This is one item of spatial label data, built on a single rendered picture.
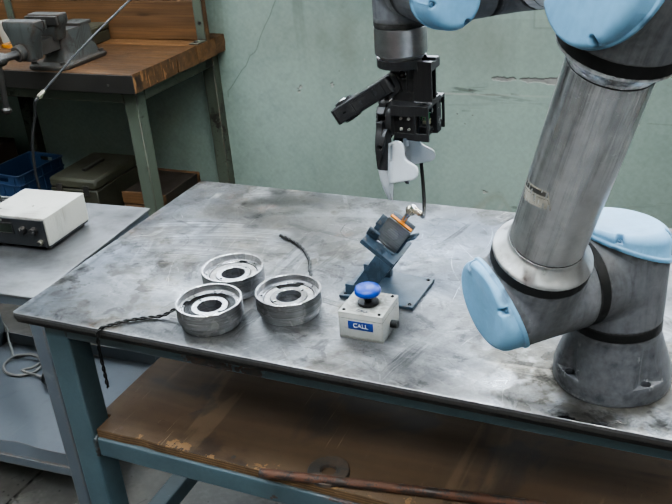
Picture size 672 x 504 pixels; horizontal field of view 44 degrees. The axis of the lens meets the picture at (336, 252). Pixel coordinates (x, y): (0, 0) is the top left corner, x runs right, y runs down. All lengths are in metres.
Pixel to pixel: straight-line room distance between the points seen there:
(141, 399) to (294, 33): 1.69
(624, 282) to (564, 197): 0.20
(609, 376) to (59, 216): 1.32
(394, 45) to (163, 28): 2.01
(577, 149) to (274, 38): 2.28
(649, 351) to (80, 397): 0.95
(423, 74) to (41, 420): 1.44
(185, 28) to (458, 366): 2.12
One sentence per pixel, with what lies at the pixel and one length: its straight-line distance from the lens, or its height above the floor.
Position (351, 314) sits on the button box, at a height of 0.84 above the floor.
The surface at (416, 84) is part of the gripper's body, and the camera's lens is 1.21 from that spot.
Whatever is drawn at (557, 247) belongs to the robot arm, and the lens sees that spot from 0.92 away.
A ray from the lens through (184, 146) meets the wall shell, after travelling 3.39.
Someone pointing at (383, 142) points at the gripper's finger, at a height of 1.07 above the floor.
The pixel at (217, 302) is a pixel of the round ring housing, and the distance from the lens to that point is 1.35.
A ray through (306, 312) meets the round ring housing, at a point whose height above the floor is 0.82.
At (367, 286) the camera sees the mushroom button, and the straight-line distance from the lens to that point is 1.24.
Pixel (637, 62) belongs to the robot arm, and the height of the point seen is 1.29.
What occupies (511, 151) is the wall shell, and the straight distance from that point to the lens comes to 2.85.
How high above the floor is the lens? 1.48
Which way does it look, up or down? 27 degrees down
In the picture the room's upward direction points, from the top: 5 degrees counter-clockwise
